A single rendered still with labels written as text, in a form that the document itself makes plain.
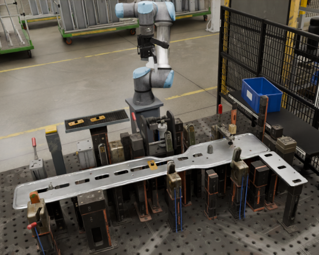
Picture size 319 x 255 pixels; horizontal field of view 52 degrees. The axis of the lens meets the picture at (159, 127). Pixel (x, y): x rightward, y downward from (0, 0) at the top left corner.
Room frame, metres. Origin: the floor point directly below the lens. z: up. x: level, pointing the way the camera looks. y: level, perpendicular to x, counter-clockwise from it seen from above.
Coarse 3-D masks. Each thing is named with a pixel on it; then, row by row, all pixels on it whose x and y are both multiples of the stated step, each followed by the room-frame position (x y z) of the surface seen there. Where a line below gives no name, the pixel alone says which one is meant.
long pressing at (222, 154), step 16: (208, 144) 1.63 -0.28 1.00; (224, 144) 1.62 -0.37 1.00; (240, 144) 1.61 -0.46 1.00; (256, 144) 1.60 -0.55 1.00; (128, 160) 1.50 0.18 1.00; (144, 160) 1.50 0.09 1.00; (160, 160) 1.49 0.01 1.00; (176, 160) 1.48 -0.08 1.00; (192, 160) 1.47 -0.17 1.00; (208, 160) 1.47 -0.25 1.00; (224, 160) 1.46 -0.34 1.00; (64, 176) 1.40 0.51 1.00; (80, 176) 1.39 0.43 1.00; (96, 176) 1.39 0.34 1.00; (112, 176) 1.38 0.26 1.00; (128, 176) 1.37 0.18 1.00; (144, 176) 1.36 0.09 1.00; (160, 176) 1.37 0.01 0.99; (16, 192) 1.29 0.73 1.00; (48, 192) 1.28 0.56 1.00; (64, 192) 1.27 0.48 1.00; (80, 192) 1.27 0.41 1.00; (16, 208) 1.18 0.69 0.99
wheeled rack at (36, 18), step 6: (24, 6) 10.71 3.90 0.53; (48, 6) 10.99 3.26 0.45; (72, 12) 10.45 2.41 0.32; (18, 18) 10.19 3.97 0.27; (30, 18) 9.97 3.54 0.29; (36, 18) 10.01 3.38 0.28; (42, 18) 10.00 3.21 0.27; (48, 18) 10.05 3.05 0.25; (54, 18) 10.11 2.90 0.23; (60, 18) 10.18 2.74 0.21; (24, 24) 9.89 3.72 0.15
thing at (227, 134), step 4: (216, 124) 1.73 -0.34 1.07; (220, 128) 1.68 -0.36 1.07; (224, 128) 1.68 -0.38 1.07; (220, 132) 1.66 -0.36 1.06; (224, 132) 1.63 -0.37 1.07; (228, 132) 1.63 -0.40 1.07; (224, 136) 1.62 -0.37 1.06; (228, 136) 1.59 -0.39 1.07; (232, 136) 1.58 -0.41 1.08; (228, 140) 1.57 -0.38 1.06
